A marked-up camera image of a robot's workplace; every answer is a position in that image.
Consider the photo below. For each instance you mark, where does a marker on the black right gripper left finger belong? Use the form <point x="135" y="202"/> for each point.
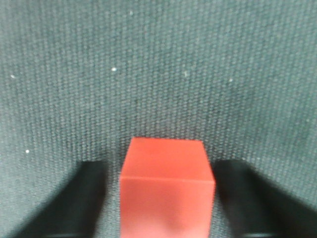
<point x="74" y="210"/>

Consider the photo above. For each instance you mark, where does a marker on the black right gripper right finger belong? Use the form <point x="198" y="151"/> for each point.
<point x="256" y="208"/>

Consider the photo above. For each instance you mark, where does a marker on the red magnetic cube block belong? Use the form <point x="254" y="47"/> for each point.
<point x="167" y="189"/>

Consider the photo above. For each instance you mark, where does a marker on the dark grey woven mat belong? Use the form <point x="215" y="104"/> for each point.
<point x="80" y="78"/>

